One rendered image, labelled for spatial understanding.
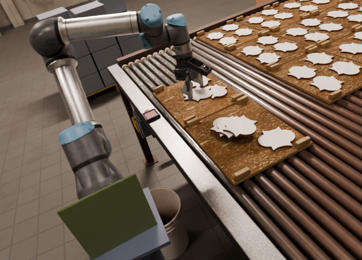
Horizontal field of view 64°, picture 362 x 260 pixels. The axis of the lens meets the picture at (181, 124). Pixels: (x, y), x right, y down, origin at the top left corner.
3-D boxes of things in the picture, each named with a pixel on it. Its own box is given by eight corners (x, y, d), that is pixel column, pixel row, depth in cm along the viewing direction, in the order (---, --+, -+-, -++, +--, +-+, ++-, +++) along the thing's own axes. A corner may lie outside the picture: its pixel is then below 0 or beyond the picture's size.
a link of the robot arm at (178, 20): (161, 17, 117) (181, 11, 117) (168, 43, 123) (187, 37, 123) (165, 20, 110) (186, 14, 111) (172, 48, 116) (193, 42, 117)
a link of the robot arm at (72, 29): (15, 11, 97) (160, -5, 99) (30, 28, 108) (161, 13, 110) (16, 43, 95) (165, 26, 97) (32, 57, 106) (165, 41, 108)
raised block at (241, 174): (236, 181, 101) (236, 176, 100) (234, 178, 103) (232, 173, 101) (251, 174, 103) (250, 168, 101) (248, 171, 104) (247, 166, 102)
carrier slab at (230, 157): (234, 186, 102) (234, 183, 101) (185, 130, 134) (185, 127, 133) (313, 145, 110) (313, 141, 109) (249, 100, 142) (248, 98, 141)
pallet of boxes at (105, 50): (137, 61, 455) (114, -12, 393) (157, 75, 400) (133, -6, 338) (71, 88, 424) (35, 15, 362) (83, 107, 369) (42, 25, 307)
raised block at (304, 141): (298, 149, 107) (298, 143, 106) (294, 147, 109) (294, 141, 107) (310, 143, 109) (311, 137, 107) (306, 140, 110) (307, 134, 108)
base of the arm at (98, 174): (73, 203, 84) (60, 171, 85) (86, 199, 99) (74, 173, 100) (121, 178, 86) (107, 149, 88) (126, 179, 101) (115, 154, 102)
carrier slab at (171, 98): (183, 129, 135) (183, 126, 134) (153, 95, 166) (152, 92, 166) (246, 99, 143) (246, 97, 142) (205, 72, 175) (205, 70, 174)
